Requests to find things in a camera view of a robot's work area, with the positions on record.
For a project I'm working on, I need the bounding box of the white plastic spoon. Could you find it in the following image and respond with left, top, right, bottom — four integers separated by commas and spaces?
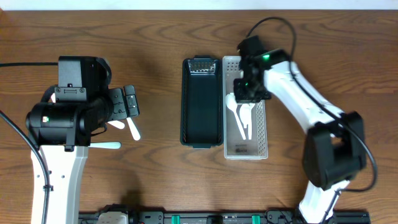
226, 93, 246, 140
244, 103, 256, 140
239, 104, 250, 128

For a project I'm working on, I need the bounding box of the white plastic fork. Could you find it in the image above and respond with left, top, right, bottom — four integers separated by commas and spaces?
50, 93, 56, 103
126, 117, 141, 141

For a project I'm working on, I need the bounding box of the dark green plastic basket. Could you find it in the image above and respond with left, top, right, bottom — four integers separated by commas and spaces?
180, 55, 223, 149

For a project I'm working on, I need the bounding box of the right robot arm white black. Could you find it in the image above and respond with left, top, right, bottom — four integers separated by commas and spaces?
233, 35, 366, 223

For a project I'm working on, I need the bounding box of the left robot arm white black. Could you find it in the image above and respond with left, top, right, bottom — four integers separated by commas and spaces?
25, 56, 141, 223

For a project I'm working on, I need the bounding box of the short white spoon left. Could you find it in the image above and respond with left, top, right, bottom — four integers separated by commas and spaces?
108, 121, 125, 129

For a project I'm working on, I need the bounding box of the clear plastic basket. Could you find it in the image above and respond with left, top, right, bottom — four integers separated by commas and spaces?
222, 56, 268, 160

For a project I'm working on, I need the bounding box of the fork with mint handle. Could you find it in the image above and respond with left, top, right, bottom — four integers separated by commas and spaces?
89, 142, 121, 149

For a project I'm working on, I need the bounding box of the black mounting rail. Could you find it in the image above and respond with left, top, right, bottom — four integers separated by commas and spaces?
78, 203, 371, 224

